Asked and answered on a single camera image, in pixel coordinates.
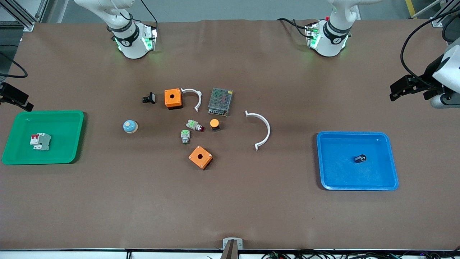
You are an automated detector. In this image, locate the large white half-ring clamp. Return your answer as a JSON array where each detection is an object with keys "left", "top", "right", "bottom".
[{"left": 245, "top": 110, "right": 271, "bottom": 151}]

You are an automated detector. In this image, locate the metal table edge bracket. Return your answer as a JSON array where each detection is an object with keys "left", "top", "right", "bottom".
[{"left": 222, "top": 238, "right": 243, "bottom": 259}]

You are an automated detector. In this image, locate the green plastic tray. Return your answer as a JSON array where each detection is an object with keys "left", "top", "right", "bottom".
[{"left": 2, "top": 110, "right": 85, "bottom": 165}]

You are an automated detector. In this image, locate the blue plastic tray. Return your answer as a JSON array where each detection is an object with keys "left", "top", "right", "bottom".
[{"left": 316, "top": 131, "right": 399, "bottom": 191}]

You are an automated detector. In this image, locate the metal mesh power supply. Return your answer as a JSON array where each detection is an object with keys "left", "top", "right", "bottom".
[{"left": 208, "top": 87, "right": 233, "bottom": 117}]

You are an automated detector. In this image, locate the black base cable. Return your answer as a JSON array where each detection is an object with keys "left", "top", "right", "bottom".
[{"left": 277, "top": 17, "right": 310, "bottom": 38}]

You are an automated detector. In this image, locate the small white half-ring clamp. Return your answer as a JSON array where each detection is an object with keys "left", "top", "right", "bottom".
[{"left": 181, "top": 88, "right": 202, "bottom": 112}]

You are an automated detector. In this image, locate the orange button box with hole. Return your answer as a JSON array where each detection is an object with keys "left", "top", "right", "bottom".
[
  {"left": 188, "top": 145, "right": 213, "bottom": 171},
  {"left": 164, "top": 88, "right": 183, "bottom": 110}
]

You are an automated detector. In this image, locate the aluminium frame post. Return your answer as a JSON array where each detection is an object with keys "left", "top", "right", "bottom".
[
  {"left": 0, "top": 0, "right": 47, "bottom": 32},
  {"left": 411, "top": 0, "right": 460, "bottom": 27}
]

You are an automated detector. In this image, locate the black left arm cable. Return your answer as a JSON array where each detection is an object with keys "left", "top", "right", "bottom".
[{"left": 400, "top": 9, "right": 460, "bottom": 78}]

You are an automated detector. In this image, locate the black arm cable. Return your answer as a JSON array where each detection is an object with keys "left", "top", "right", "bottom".
[
  {"left": 0, "top": 53, "right": 28, "bottom": 79},
  {"left": 400, "top": 9, "right": 460, "bottom": 78}
]

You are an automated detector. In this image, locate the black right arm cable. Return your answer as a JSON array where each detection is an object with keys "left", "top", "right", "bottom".
[{"left": 0, "top": 53, "right": 28, "bottom": 79}]

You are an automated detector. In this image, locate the white red circuit breaker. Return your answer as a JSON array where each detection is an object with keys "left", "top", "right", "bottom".
[{"left": 30, "top": 133, "right": 51, "bottom": 151}]

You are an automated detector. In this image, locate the black cable bundle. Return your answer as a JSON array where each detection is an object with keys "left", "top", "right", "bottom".
[{"left": 261, "top": 249, "right": 460, "bottom": 259}]

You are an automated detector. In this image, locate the brown table mat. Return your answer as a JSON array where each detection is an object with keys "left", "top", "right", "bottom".
[{"left": 0, "top": 19, "right": 460, "bottom": 251}]

